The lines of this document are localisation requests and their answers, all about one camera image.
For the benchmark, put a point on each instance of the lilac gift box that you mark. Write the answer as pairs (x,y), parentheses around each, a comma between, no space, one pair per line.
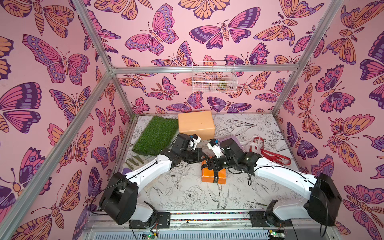
(234,138)

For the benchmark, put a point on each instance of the orange gift box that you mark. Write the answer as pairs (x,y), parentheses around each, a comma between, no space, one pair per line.
(222,175)

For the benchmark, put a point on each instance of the white satin ribbon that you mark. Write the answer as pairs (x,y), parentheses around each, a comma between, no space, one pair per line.
(254,147)

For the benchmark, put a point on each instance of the black printed ribbon bow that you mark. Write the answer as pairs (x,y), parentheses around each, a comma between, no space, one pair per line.
(209,175)

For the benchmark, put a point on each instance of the green artificial grass mat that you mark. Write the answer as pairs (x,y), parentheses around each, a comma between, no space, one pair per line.
(157,135)

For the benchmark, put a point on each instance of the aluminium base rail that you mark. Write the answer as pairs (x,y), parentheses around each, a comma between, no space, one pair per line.
(209,225)

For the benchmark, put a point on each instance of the white wire basket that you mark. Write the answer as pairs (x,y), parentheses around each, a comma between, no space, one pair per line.
(214,79)

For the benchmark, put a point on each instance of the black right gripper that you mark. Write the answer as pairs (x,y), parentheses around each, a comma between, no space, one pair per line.
(216,162)

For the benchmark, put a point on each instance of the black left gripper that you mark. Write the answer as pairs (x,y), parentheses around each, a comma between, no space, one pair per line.
(198,152)

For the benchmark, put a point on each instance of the red satin ribbon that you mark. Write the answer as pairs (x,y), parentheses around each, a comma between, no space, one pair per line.
(272,156)

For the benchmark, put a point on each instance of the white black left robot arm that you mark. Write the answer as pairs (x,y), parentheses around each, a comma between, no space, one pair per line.
(120,198)

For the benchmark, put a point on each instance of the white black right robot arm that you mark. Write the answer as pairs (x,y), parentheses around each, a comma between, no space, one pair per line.
(319,198)

